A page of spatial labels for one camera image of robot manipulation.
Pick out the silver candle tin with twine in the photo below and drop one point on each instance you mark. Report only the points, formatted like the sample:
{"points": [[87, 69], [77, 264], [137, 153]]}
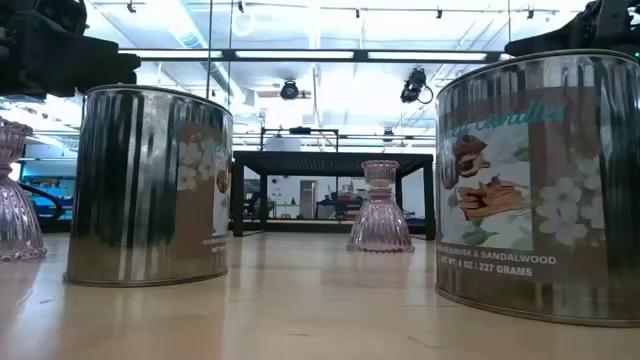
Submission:
{"points": [[140, 190]]}

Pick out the black metal shelf riser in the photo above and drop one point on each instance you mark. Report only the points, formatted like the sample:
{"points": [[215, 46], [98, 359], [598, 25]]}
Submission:
{"points": [[325, 162]]}

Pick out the large silver candle tin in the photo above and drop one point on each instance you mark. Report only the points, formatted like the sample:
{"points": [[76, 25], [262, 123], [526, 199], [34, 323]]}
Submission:
{"points": [[550, 200]]}

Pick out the round black overhead camera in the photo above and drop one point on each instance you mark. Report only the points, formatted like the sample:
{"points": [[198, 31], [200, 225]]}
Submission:
{"points": [[289, 91]]}

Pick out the grey door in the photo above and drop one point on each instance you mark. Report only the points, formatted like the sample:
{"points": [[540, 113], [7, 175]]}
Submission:
{"points": [[307, 200]]}

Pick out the overhead frame beam with lights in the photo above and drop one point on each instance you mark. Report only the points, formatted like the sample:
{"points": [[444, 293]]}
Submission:
{"points": [[300, 55]]}

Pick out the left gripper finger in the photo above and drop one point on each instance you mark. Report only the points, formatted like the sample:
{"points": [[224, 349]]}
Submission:
{"points": [[120, 69]]}

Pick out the black metal frame rig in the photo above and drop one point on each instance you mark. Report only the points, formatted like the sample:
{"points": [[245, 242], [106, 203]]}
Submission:
{"points": [[300, 130]]}

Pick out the thin vertical metal rod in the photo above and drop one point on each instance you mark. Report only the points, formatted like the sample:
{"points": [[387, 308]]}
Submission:
{"points": [[230, 30], [209, 50]]}

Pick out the blue storage shelving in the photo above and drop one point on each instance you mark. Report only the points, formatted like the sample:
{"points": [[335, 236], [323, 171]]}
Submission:
{"points": [[47, 192]]}

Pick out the pink ribbed glass candlestick holder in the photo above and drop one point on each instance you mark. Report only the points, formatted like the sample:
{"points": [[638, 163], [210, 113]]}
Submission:
{"points": [[380, 225], [17, 220]]}

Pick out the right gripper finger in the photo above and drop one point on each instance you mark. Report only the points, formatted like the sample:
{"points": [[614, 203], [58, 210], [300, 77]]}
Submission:
{"points": [[550, 42]]}

